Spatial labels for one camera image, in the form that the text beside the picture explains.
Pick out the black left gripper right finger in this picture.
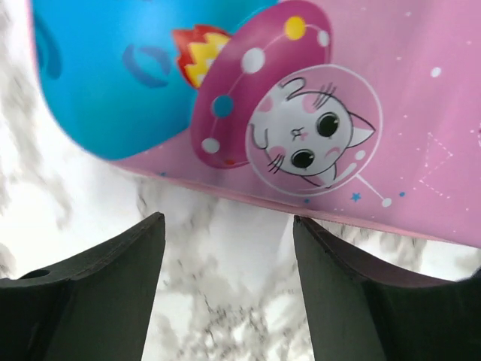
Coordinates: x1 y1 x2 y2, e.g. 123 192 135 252
293 217 480 361

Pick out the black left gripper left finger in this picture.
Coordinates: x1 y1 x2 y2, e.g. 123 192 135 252
1 212 165 361

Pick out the pink pencil case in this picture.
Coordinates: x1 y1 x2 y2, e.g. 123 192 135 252
29 0 480 247

